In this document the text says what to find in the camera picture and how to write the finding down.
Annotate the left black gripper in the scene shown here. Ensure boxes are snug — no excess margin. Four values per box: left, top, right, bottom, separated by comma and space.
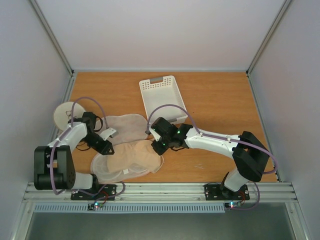
83, 132, 115, 155

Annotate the pink bra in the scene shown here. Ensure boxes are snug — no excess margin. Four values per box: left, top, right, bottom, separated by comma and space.
106, 140, 162, 173

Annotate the floral mesh laundry bag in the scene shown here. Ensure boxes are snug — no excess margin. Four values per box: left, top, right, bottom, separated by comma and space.
90, 113, 164, 184

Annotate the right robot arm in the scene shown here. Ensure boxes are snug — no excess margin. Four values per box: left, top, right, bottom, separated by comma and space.
148, 117, 270, 200

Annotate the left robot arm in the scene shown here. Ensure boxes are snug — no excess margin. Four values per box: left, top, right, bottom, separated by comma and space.
33, 112, 117, 199

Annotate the white round mesh laundry bag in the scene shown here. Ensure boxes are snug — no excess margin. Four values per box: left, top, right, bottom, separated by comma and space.
53, 101, 86, 132

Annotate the white plastic basket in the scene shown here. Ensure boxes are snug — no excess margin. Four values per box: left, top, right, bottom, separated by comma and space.
139, 75, 187, 124

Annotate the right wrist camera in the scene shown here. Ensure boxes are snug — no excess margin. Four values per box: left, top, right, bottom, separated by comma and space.
145, 124, 161, 142

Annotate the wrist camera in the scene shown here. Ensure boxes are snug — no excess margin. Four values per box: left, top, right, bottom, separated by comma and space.
99, 127, 118, 141
145, 124, 161, 142

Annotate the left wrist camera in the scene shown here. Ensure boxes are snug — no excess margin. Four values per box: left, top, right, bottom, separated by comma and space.
99, 127, 118, 141

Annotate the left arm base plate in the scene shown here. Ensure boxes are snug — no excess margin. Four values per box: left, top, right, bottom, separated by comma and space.
70, 184, 117, 201

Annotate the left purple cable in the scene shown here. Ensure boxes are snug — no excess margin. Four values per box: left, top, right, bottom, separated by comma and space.
49, 96, 110, 196

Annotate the purple cable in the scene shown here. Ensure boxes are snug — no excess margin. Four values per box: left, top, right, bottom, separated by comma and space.
49, 96, 110, 196
145, 104, 278, 175

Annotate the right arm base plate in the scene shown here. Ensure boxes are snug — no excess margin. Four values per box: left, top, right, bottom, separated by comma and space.
203, 182, 250, 201

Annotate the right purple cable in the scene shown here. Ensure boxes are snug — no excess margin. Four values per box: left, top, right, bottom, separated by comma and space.
145, 104, 278, 175

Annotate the grey slotted cable duct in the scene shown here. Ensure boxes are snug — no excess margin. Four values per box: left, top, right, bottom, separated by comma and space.
33, 203, 225, 214

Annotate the aluminium mounting rail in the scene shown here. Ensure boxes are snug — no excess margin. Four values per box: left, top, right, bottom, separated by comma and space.
22, 182, 298, 203

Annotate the left aluminium frame post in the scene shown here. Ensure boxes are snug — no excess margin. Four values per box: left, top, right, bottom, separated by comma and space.
28, 0, 74, 76

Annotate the aluminium frame post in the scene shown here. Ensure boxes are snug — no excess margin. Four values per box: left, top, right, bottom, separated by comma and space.
246, 0, 294, 78
28, 0, 74, 76

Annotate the right aluminium frame post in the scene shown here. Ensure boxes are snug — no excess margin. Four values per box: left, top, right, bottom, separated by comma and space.
246, 0, 294, 78

